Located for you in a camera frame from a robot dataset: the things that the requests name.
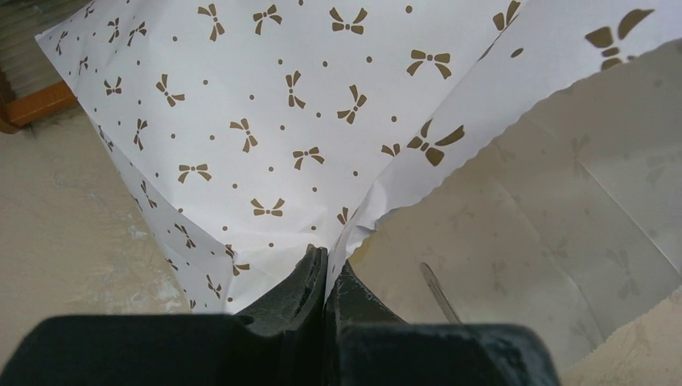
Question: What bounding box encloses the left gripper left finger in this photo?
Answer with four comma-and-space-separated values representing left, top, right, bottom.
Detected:
1, 247, 328, 385

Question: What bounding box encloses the patterned white paper bag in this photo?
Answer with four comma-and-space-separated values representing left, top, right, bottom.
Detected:
36, 1, 681, 368

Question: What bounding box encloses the orange wooden rack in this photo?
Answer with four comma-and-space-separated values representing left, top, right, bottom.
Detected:
0, 0, 81, 135

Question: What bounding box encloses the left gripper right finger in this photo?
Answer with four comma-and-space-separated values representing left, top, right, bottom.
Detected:
323, 264, 560, 385

